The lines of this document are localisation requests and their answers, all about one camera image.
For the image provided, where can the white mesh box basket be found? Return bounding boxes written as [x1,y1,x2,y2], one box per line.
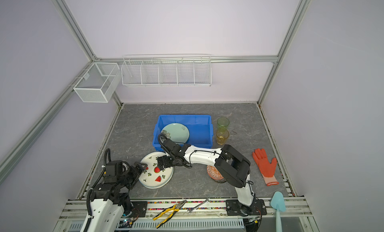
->
[74,62,122,103]

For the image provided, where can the white wire wall rack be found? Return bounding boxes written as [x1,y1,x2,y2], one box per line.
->
[121,54,212,86]

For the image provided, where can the silver wrench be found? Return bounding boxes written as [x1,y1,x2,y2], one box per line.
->
[187,198,210,215]

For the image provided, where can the red work glove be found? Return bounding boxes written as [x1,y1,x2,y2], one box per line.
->
[252,148,279,186]

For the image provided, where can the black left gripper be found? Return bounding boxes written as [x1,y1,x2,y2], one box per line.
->
[117,161,148,189]

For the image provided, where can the blue plastic bin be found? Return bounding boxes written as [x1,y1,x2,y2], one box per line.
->
[153,115,214,151]

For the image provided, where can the teal spatula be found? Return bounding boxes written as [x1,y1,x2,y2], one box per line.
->
[270,192,286,232]

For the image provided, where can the green glass cup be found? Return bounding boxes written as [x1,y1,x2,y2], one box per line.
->
[217,117,230,130]

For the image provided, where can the white watermelon plate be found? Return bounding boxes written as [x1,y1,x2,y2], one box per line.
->
[139,152,174,189]

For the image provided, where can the yellow black pliers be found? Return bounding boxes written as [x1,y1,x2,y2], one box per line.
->
[153,200,187,229]

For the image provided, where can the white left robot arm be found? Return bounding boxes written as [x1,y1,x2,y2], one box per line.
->
[81,148,148,232]

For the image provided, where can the orange patterned bowl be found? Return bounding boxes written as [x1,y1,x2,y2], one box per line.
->
[207,166,227,183]

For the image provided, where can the green flower plate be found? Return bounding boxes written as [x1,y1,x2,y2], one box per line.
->
[161,123,190,143]

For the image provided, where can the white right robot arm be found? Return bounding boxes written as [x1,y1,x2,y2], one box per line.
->
[157,134,256,217]

